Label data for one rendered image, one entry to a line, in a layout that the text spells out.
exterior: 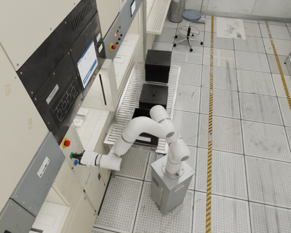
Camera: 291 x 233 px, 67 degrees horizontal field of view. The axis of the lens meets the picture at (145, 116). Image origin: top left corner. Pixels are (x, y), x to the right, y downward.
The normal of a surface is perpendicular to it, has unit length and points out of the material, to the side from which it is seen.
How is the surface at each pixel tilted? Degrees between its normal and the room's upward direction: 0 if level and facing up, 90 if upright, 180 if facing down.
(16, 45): 92
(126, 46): 0
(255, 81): 0
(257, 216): 0
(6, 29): 90
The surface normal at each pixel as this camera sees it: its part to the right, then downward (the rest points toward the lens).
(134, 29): -0.20, 0.75
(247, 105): 0.00, -0.64
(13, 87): 0.98, 0.15
